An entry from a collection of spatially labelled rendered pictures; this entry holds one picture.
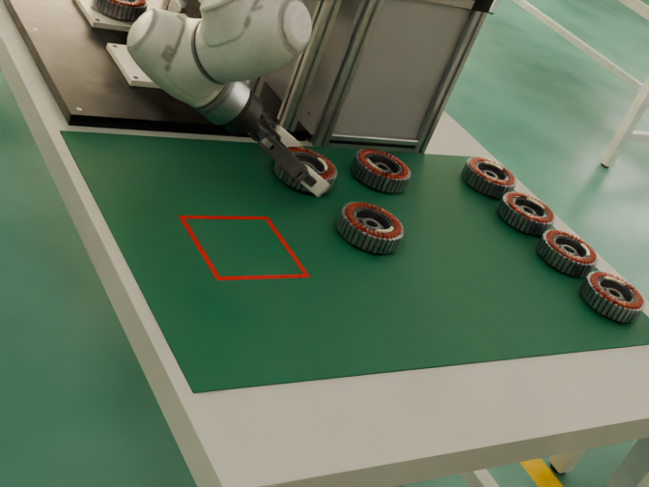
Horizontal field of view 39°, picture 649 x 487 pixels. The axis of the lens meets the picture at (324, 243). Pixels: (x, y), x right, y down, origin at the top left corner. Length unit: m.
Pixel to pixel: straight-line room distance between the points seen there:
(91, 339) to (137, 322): 1.11
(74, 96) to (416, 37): 0.65
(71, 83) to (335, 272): 0.59
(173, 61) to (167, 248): 0.28
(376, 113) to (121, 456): 0.91
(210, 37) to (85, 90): 0.40
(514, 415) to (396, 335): 0.20
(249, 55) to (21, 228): 1.44
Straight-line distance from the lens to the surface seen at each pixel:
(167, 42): 1.41
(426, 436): 1.23
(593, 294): 1.70
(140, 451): 2.10
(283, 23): 1.31
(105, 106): 1.66
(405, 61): 1.83
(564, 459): 2.55
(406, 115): 1.90
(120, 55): 1.84
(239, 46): 1.33
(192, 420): 1.11
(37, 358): 2.26
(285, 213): 1.55
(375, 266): 1.50
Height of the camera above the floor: 1.50
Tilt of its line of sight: 30 degrees down
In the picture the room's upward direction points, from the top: 22 degrees clockwise
